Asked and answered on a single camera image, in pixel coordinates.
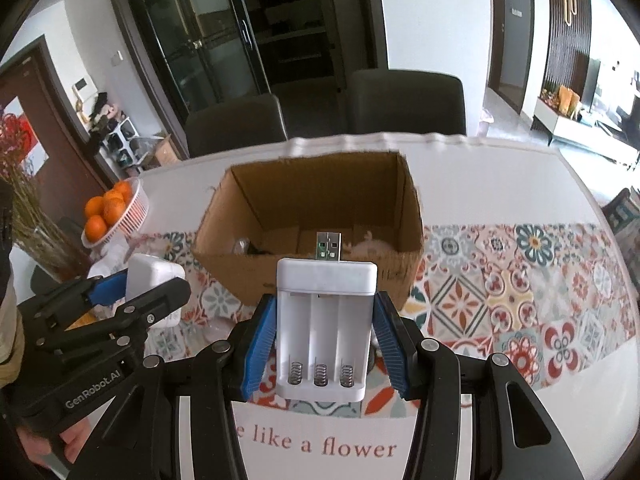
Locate white power adapter block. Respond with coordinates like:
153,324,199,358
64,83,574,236
117,254,191,330

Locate white battery charger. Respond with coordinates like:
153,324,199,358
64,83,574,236
276,232,378,404

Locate black small flashlight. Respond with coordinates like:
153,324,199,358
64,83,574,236
232,237,271,256

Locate pink round deer lamp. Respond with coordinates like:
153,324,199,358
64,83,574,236
349,231,396,258

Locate person left hand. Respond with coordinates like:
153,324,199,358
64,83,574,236
16,416,94,468

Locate floral fabric tissue cover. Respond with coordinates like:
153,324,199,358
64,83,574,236
88,235,170,321

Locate dried flowers in vase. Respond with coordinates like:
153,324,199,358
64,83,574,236
1,110,90,282

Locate white basket of oranges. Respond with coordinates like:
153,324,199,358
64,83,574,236
81,178,150,249

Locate brown cardboard box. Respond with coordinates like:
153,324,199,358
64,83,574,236
192,152,423,308

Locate small cardboard box on floor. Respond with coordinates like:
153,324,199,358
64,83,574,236
142,136,181,170

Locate white shoe rack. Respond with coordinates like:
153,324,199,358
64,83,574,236
98,116,145,170

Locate left dark dining chair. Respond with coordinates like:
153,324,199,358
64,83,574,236
184,93,288,158

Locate dark dining chair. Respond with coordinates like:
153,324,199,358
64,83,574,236
347,68,466,136
184,93,288,158

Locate striped side chair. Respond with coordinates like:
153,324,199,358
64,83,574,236
602,188,639,250

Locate dark glass cabinet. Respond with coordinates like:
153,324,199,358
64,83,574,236
111,0,386,154

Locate white tv console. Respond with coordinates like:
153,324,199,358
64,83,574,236
532,99,639,168

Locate right dark dining chair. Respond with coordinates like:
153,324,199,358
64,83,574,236
347,68,466,136

